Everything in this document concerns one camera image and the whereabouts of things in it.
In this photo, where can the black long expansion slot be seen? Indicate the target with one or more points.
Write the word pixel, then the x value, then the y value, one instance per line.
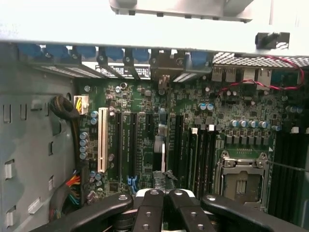
pixel 179 145
pixel 119 145
pixel 133 145

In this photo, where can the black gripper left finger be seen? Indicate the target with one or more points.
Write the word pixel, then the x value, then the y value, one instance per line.
pixel 149 212

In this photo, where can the white power connector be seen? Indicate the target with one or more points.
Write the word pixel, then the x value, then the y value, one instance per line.
pixel 80 105

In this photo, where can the blue slot retainer clip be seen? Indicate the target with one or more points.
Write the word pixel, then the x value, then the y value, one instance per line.
pixel 56 50
pixel 29 49
pixel 114 53
pixel 140 54
pixel 199 60
pixel 86 51

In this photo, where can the open PC case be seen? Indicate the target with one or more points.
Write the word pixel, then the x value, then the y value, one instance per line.
pixel 36 145

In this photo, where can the cream expansion slot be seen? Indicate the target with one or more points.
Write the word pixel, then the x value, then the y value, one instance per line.
pixel 103 140

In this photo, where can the socket locking lever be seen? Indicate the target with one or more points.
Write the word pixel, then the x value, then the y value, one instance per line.
pixel 287 166

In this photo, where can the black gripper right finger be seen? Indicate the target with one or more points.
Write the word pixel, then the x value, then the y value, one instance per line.
pixel 190 215

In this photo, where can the black short expansion slot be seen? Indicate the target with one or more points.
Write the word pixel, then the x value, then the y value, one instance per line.
pixel 149 123

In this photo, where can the green motherboard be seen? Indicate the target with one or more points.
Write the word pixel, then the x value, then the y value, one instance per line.
pixel 193 101

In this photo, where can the CPU socket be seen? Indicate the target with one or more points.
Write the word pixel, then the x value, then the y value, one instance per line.
pixel 241 183

